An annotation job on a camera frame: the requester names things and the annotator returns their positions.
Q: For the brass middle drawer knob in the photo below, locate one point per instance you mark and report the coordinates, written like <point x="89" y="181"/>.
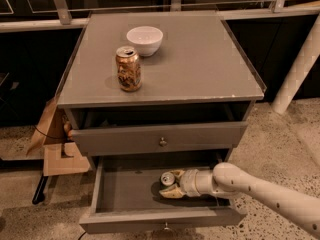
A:
<point x="166" y="227"/>

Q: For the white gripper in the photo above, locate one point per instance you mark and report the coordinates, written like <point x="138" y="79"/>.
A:
<point x="188" y="183"/>

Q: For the green soda can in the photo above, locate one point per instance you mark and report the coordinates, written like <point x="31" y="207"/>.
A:
<point x="167" y="179"/>

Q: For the gold brown soda can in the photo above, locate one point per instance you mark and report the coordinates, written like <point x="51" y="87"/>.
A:
<point x="128" y="68"/>

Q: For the metal railing frame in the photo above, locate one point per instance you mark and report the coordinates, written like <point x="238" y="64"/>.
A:
<point x="23" y="15"/>

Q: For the brass drawer knob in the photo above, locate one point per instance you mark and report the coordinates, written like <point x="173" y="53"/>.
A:
<point x="162" y="142"/>
<point x="166" y="227"/>

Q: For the white ceramic bowl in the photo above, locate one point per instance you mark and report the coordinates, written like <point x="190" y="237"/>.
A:
<point x="145" y="39"/>

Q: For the grey open middle drawer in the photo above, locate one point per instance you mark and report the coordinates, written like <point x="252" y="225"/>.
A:
<point x="126" y="195"/>

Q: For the white diagonal post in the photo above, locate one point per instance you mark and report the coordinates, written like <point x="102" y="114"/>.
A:
<point x="299" y="70"/>

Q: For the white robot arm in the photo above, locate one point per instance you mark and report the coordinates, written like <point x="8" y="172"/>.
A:
<point x="226" y="180"/>

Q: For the grey top drawer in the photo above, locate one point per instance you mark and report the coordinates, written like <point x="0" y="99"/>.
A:
<point x="145" y="139"/>

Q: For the brass top drawer knob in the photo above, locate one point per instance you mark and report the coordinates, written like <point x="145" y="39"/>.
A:
<point x="162" y="142"/>

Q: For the grey drawer cabinet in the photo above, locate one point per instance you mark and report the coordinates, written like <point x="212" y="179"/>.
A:
<point x="197" y="76"/>

